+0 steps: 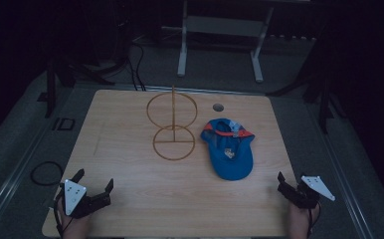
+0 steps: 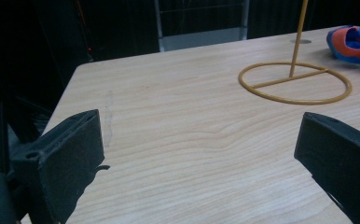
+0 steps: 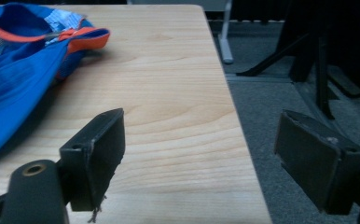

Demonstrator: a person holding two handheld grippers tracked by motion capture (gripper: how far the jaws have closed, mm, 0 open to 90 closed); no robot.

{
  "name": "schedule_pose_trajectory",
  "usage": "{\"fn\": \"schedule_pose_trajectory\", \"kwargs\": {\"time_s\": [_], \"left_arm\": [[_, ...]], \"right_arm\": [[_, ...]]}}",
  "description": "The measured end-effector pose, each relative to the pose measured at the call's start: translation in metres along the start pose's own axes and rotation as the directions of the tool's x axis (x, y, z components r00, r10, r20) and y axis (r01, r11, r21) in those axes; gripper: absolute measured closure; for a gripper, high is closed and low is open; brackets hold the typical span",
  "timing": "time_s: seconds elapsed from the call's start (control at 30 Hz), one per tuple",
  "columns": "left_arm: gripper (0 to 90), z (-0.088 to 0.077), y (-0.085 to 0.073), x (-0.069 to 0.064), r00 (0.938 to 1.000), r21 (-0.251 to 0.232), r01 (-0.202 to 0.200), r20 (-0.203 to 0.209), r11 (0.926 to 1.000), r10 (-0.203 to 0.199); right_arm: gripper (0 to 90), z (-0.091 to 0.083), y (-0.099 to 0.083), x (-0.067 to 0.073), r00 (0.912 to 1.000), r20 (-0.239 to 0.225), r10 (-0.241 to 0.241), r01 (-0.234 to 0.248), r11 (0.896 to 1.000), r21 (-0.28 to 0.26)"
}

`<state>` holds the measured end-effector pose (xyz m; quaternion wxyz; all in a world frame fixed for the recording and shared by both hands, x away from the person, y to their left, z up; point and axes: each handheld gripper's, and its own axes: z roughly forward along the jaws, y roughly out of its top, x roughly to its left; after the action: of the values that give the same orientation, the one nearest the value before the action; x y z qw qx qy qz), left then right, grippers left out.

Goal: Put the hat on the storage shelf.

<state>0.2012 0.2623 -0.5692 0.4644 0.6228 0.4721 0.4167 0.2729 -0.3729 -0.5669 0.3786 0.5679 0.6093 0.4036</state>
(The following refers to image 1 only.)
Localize white metal stand frame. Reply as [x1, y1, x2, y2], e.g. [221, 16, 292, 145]
[176, 0, 276, 85]

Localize person's right hand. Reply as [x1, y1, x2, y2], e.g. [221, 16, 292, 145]
[287, 201, 321, 239]

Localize coiled black cable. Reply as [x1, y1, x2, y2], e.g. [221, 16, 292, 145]
[30, 160, 65, 187]

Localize black tripod stand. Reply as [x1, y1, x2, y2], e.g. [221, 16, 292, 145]
[265, 63, 348, 135]
[37, 58, 116, 120]

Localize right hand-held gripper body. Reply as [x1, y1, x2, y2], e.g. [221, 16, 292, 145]
[277, 174, 336, 210]

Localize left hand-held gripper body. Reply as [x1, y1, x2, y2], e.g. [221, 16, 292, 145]
[60, 178, 112, 220]

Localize blue cap with orange trim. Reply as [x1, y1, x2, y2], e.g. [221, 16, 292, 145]
[200, 118, 257, 182]

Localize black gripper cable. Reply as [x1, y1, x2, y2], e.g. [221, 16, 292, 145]
[306, 202, 322, 237]
[53, 190, 69, 239]

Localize person's left hand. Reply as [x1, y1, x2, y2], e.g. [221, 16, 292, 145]
[56, 198, 93, 239]

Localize black rectangular floor bracket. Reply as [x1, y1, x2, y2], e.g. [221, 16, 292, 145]
[51, 117, 77, 132]

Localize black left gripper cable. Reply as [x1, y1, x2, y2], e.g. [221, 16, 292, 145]
[53, 190, 69, 239]

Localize gold wire hat stand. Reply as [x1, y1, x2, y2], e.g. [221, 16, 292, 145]
[145, 84, 199, 162]

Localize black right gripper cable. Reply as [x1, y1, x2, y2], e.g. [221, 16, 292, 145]
[306, 202, 322, 237]

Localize black floor cables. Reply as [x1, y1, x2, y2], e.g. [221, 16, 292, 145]
[125, 39, 148, 93]

